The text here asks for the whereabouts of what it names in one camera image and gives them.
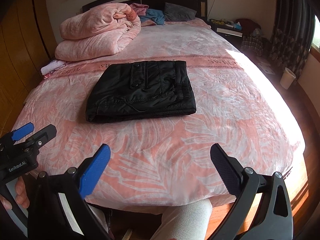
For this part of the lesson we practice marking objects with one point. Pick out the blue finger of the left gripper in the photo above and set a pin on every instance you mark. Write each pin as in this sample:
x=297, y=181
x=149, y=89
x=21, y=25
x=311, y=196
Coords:
x=21, y=132

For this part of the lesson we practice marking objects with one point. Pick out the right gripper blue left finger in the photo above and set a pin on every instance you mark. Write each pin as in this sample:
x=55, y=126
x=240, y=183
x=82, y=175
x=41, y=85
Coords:
x=93, y=169

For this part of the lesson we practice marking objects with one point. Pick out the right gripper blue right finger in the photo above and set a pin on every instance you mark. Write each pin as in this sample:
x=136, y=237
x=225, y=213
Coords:
x=229, y=169

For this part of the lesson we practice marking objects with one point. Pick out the black pants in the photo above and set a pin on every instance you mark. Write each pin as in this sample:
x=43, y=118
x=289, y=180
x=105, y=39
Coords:
x=141, y=90

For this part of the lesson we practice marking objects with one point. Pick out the left hand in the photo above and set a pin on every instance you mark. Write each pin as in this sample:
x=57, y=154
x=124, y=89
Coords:
x=21, y=197

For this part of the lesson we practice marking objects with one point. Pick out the white trouser leg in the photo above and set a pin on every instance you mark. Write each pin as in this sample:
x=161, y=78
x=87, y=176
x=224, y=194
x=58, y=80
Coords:
x=185, y=222

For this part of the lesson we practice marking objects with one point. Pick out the pink white knitted cloth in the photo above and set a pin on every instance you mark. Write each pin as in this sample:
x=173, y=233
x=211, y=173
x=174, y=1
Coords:
x=55, y=64

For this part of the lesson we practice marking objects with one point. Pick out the wooden wardrobe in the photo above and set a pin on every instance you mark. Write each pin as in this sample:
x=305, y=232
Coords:
x=27, y=45

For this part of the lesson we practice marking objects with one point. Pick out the white trash bin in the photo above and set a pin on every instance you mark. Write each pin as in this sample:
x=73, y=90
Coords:
x=287, y=78

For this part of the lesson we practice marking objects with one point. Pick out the folded pink quilt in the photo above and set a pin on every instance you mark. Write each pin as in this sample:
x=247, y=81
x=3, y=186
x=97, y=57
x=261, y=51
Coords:
x=102, y=31

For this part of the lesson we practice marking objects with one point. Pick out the dark nightstand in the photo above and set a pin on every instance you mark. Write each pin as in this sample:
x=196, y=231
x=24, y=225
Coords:
x=233, y=36

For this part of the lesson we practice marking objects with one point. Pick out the red clothes pile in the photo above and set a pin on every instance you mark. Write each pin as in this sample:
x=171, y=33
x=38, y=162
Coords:
x=249, y=27

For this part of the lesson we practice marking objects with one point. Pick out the dark patterned curtain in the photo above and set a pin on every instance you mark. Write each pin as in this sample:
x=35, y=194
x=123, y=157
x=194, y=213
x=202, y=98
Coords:
x=292, y=34

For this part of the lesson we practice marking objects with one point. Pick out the dark grey pillow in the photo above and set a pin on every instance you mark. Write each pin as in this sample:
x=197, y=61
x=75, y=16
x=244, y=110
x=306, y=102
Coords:
x=178, y=13

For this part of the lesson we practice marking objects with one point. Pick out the blue garment on bed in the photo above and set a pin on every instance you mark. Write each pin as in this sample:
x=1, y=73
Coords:
x=156, y=16

